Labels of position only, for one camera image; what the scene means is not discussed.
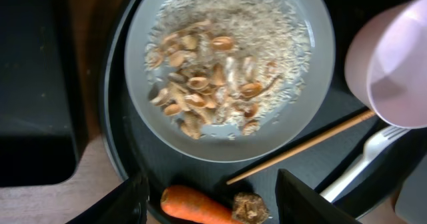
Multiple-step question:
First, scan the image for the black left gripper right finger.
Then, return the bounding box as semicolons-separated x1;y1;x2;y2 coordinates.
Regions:
276;169;360;224

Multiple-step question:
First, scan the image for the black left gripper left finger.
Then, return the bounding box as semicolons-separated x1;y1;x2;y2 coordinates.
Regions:
67;173;149;224

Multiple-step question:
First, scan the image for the small pink saucer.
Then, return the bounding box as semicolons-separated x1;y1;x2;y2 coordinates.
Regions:
344;0;426;129

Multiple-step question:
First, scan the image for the grey dishwasher rack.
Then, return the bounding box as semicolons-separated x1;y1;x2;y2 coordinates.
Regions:
394;156;427;224

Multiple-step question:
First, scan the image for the round black serving tray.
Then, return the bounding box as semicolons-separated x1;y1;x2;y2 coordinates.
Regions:
102;0;426;223

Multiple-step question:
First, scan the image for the brown food lump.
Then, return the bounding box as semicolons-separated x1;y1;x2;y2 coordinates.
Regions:
232;193;270;224

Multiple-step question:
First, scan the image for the orange carrot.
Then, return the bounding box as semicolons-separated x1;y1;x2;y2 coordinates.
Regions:
160;185;241;224

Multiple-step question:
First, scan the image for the grey plate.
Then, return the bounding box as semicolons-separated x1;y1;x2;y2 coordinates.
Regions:
124;0;335;163

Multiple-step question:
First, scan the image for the white plastic fork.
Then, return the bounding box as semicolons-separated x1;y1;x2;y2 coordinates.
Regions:
320;126;410;203

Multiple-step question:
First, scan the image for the wooden chopstick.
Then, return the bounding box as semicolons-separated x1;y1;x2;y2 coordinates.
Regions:
226;110;376;185

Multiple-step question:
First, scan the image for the black rectangular tray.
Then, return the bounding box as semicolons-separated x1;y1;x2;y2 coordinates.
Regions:
1;0;88;187

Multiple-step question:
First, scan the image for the pistachio shells and rice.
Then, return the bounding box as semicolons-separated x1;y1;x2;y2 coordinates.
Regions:
144;0;312;139

